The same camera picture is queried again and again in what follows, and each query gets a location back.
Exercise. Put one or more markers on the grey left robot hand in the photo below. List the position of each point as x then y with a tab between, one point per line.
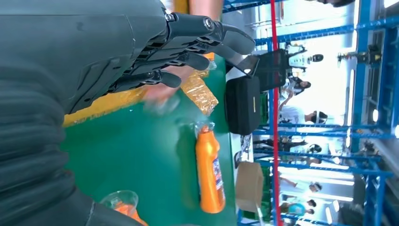
93	40

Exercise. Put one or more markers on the yellow taped cardboard board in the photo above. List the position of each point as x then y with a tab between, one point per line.
199	93

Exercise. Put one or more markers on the black case yellow label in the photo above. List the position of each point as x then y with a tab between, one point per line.
241	106

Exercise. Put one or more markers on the black chair back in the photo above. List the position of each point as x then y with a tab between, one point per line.
265	71

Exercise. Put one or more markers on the red pole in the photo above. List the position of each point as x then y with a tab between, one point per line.
276	124

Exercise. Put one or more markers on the person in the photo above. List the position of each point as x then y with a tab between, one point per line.
296	208
313	187
290	113
299	84

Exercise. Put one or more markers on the open cardboard box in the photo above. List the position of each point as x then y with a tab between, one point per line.
249	184

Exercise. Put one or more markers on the white robot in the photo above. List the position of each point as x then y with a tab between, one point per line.
299	59

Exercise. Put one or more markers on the blue metal rack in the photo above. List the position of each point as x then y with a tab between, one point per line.
360	78
311	127

